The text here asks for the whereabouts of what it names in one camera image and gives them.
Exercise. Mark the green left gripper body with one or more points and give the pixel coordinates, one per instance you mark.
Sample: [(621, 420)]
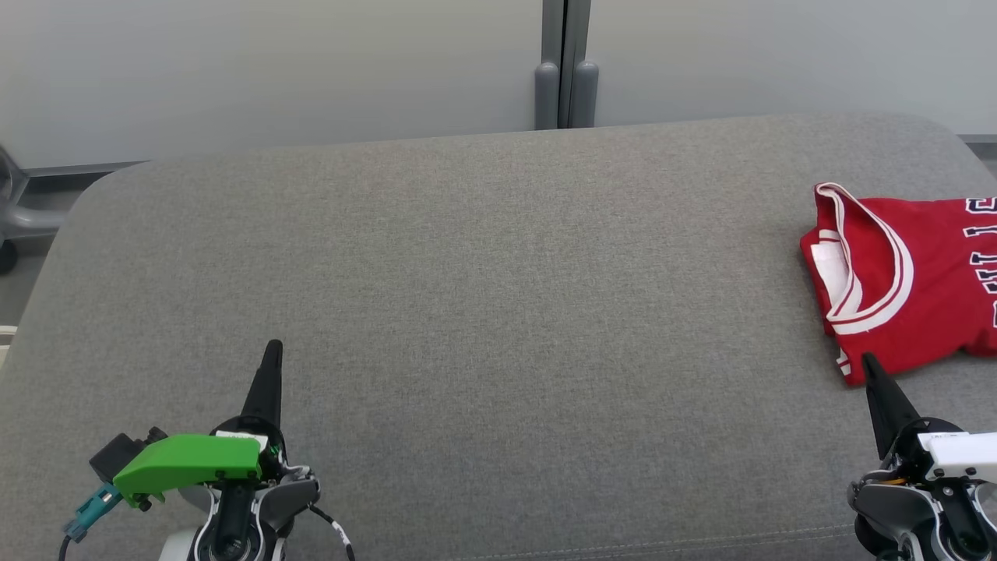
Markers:
[(187, 463)]

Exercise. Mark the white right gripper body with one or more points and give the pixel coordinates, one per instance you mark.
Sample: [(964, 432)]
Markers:
[(958, 456)]

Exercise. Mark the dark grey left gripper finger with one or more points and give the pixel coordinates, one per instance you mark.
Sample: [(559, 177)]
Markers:
[(260, 397), (276, 397)]

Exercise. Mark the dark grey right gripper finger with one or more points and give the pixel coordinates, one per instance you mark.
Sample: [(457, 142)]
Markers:
[(882, 421), (900, 413)]

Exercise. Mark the red jersey with white trim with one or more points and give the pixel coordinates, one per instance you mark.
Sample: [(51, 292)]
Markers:
[(919, 273)]

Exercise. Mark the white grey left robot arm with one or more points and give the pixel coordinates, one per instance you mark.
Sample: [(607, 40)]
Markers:
[(234, 530)]

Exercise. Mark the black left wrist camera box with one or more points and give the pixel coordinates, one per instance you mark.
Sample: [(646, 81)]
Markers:
[(117, 456)]

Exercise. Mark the grey partition frame with foot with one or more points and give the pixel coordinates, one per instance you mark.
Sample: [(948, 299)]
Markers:
[(23, 222)]

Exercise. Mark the grey double partition post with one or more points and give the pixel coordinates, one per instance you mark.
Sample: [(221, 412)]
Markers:
[(566, 78)]

